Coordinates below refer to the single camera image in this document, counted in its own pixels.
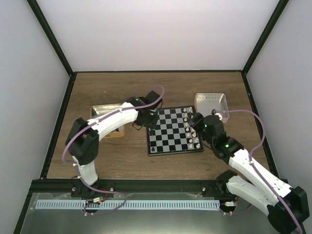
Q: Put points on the yellow metal tin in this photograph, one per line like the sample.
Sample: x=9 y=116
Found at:
x=99 y=110

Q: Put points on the black white chessboard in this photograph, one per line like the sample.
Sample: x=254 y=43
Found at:
x=171 y=133

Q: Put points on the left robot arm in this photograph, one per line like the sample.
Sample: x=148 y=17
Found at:
x=83 y=140

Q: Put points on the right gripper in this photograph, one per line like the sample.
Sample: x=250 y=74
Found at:
x=199 y=118

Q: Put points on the light blue cable duct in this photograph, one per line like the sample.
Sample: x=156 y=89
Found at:
x=207 y=205

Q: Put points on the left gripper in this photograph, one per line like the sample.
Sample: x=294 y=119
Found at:
x=151 y=125

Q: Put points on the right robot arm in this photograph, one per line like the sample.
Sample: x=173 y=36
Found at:
x=285 y=207

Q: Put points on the black aluminium frame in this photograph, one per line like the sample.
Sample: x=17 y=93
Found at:
x=62 y=185

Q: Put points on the pink metal tin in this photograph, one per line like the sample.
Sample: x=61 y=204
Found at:
x=206 y=102

